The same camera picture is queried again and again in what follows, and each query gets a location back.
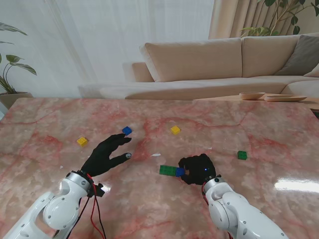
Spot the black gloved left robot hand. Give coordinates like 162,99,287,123
81,133,133,179

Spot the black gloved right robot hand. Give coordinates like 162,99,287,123
177,153,217,186

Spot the round wooden bowl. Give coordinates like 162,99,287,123
239,92,266,101

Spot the beige plant pot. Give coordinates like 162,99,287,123
0,92,33,110

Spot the beige fabric sofa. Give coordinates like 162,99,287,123
78,34,319,101

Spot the oval wooden tray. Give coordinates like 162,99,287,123
264,94,308,102

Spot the broad-leaf green houseplant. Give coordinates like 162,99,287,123
0,22,37,95

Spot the white sheer curtain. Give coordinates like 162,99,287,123
0,0,215,98

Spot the tall branching green houseplant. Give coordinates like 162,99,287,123
240,0,319,38

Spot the grey sofa cushion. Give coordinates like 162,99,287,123
275,34,319,77

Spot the beige drape curtain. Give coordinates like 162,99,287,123
208,0,277,40

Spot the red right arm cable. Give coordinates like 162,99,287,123
202,183,234,239

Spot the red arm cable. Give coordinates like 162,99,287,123
87,174,107,239
202,183,234,239

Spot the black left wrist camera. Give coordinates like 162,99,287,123
94,183,105,197

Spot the red left arm cable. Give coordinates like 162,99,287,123
87,174,107,239

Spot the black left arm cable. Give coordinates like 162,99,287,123
53,191,107,239

